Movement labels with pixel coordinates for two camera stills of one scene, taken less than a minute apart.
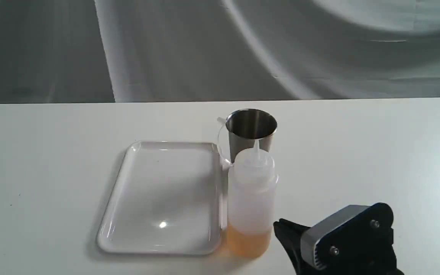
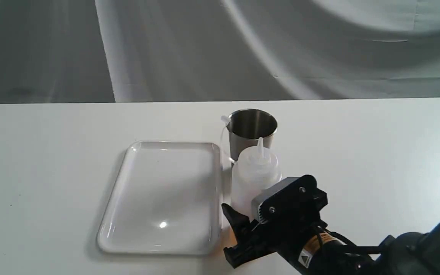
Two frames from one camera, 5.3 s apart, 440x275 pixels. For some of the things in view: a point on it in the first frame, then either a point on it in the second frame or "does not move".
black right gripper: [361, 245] → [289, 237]
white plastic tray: [167, 199] does not move
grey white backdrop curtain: [82, 51] does not move
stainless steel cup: [244, 126] does not move
